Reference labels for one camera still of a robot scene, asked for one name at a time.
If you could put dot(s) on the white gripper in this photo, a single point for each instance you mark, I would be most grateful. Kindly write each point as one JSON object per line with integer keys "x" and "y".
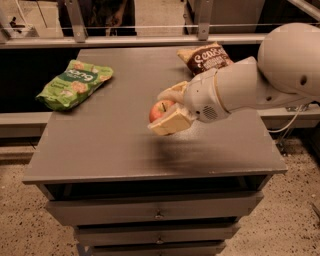
{"x": 200, "y": 96}

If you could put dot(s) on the red apple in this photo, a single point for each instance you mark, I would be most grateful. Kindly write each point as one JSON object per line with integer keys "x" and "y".
{"x": 159, "y": 109}

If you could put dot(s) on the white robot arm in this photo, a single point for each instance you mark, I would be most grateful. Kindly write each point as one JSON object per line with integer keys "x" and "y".
{"x": 285, "y": 73}

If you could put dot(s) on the brown chip bag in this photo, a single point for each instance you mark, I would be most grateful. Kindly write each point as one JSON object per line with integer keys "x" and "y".
{"x": 204, "y": 58}

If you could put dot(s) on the green snack bag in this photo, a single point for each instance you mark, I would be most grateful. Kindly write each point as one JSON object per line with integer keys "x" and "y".
{"x": 74, "y": 85}

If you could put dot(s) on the grey drawer cabinet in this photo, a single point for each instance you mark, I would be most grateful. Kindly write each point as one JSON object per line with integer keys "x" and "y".
{"x": 128, "y": 192}

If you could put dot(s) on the metal railing frame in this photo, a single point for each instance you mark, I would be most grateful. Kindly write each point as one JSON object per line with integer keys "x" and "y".
{"x": 27, "y": 24}

